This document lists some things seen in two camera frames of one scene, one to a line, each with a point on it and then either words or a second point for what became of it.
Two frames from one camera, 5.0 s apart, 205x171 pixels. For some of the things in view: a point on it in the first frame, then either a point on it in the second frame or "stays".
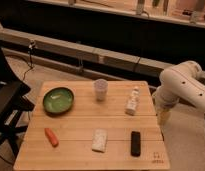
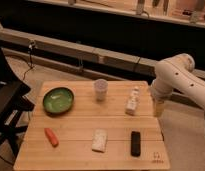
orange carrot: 50,135 stays
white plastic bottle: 131,107 stays
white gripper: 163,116 to 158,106
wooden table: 92,125 stays
